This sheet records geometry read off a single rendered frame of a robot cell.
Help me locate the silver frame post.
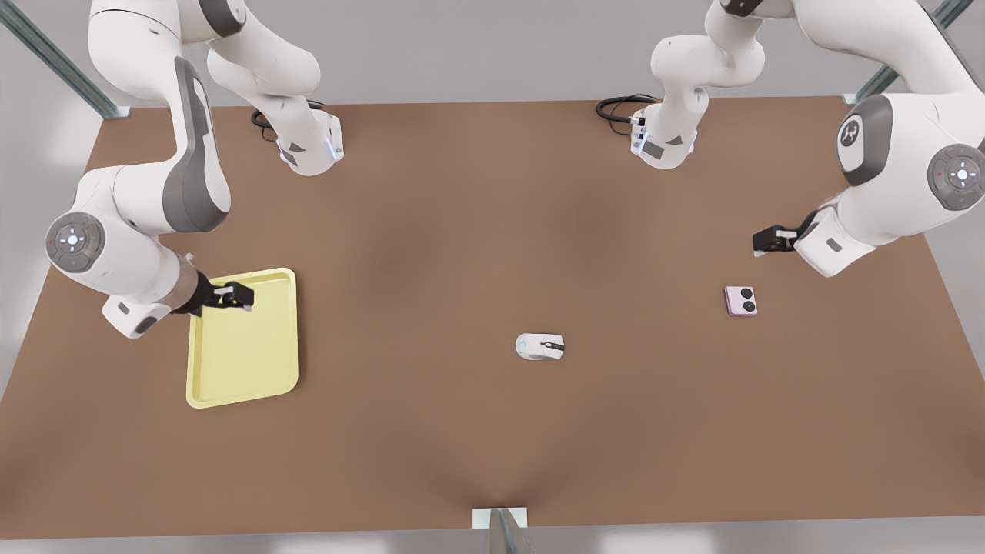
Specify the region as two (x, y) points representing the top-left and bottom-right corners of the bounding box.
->
(0, 0), (132, 120)
(842, 0), (977, 106)
(472, 507), (536, 554)

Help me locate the pink flip phone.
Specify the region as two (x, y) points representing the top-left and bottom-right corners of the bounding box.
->
(724, 285), (759, 317)

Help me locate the black cable loop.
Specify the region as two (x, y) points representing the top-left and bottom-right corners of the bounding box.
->
(251, 99), (328, 143)
(596, 94), (659, 138)

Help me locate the white computer mouse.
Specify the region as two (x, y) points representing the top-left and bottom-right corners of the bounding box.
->
(516, 332), (566, 361)

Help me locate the yellow rectangular tray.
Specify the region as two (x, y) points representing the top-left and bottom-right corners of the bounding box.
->
(185, 268), (299, 409)

